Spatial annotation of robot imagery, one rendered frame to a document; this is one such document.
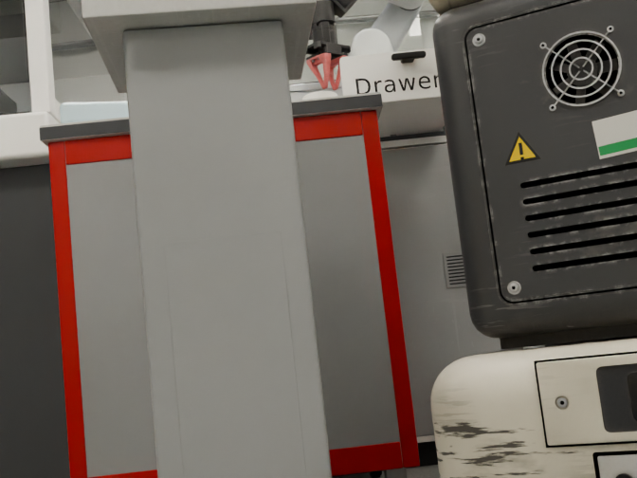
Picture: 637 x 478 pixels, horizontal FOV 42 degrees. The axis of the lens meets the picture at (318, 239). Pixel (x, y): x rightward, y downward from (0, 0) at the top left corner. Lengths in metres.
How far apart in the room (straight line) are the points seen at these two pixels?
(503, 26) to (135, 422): 0.91
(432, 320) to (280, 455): 1.15
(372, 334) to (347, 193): 0.26
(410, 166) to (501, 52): 1.17
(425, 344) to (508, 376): 1.22
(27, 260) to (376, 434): 0.93
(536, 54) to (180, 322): 0.51
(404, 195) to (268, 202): 1.13
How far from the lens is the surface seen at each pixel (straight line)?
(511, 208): 0.94
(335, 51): 1.96
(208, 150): 1.02
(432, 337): 2.09
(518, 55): 0.98
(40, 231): 1.99
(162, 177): 1.02
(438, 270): 2.10
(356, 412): 1.48
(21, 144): 1.97
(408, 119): 2.03
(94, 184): 1.55
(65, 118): 1.59
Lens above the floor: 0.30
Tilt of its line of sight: 8 degrees up
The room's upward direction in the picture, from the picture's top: 6 degrees counter-clockwise
